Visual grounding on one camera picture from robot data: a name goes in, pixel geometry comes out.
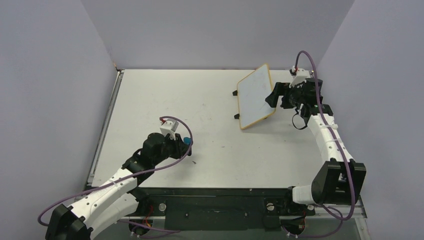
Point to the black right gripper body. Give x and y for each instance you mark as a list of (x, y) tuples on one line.
[(284, 96)]

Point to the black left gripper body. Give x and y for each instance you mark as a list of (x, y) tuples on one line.
[(172, 148)]

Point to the blue whiteboard eraser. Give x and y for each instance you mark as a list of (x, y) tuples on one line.
[(187, 140)]

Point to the yellow framed whiteboard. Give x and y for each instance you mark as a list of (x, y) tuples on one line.
[(251, 95)]

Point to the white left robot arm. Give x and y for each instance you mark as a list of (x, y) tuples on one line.
[(119, 196)]

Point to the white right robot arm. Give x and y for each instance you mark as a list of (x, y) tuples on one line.
[(340, 179)]

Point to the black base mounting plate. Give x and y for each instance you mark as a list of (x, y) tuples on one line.
[(179, 220)]

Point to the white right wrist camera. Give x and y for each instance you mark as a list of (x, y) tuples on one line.
[(299, 75)]

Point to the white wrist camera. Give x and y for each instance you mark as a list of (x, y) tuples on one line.
[(299, 75), (169, 127)]

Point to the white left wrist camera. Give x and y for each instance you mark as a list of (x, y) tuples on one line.
[(169, 127)]

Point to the aluminium front rail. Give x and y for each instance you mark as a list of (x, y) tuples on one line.
[(128, 205)]

